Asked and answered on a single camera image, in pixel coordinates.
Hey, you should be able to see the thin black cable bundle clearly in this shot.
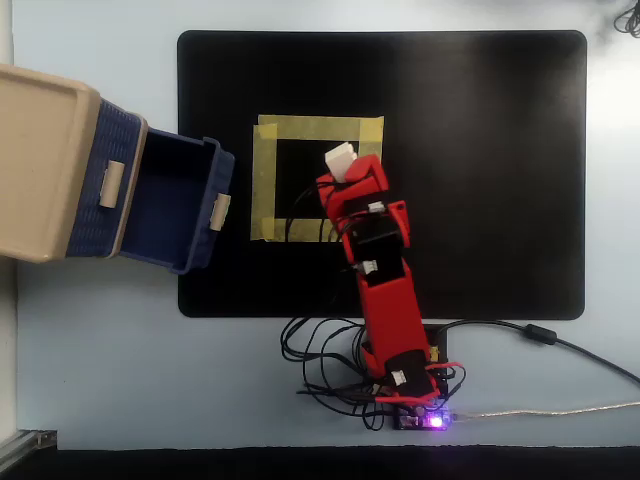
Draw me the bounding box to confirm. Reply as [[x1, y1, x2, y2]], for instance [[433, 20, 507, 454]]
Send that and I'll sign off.
[[279, 182, 396, 432]]

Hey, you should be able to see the controller board with LED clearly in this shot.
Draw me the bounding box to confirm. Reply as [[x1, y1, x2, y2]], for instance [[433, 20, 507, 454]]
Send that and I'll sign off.
[[392, 406, 457, 432]]

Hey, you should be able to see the silver braided USB cable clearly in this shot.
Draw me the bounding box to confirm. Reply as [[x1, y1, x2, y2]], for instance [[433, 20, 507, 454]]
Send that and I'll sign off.
[[452, 401, 640, 422]]

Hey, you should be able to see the blue drawer with beige handle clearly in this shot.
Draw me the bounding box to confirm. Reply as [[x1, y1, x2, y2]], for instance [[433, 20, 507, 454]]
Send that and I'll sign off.
[[66, 98, 147, 259], [119, 128, 237, 276]]

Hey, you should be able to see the coiled black cable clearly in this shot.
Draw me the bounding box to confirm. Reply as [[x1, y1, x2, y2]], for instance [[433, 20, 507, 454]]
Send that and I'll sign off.
[[613, 3, 640, 39]]

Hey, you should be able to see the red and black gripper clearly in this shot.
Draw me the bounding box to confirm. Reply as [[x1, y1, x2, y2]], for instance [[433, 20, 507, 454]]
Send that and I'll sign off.
[[315, 154, 413, 261]]

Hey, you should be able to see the aluminium profile rail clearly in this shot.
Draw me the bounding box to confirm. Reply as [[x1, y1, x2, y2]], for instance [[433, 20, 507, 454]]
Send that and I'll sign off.
[[0, 428, 58, 466]]

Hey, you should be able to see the red wire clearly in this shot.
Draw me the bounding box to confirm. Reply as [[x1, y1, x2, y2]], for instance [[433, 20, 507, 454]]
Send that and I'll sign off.
[[373, 361, 467, 407]]

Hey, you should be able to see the black rectangular table mat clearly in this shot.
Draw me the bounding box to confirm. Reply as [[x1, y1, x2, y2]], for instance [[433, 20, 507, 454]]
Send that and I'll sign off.
[[176, 29, 588, 320]]

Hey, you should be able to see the beige plastic drawer cabinet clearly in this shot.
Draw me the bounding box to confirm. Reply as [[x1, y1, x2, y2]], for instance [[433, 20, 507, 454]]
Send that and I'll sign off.
[[0, 63, 150, 265]]

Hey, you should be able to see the thick black cable with ferrite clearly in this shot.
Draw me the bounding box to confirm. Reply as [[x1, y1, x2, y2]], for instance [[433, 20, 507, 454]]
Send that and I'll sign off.
[[424, 318, 640, 387]]

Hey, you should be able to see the yellow masking tape strip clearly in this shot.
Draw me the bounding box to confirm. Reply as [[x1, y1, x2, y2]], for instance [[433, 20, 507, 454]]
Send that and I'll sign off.
[[250, 123, 279, 243], [357, 117, 386, 164], [261, 217, 344, 245], [257, 114, 386, 143]]

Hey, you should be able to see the white toy brick cube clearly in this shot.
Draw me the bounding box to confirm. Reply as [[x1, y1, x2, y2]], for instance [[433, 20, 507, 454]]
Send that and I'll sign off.
[[323, 141, 359, 182]]

